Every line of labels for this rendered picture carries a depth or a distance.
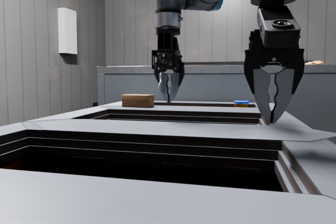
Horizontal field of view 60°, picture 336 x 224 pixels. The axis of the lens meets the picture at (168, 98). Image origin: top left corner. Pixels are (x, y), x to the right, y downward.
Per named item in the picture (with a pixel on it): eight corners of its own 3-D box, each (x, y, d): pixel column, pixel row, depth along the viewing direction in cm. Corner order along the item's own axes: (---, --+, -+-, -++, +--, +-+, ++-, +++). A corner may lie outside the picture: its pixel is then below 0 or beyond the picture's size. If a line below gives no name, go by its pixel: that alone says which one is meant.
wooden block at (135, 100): (121, 106, 119) (121, 94, 119) (128, 105, 125) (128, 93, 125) (148, 107, 115) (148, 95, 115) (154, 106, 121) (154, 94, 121)
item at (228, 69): (97, 73, 161) (97, 66, 160) (134, 74, 219) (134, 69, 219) (361, 72, 132) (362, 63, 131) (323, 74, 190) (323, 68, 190)
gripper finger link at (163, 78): (154, 103, 83) (154, 71, 83) (160, 102, 89) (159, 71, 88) (165, 103, 83) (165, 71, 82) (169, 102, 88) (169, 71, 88)
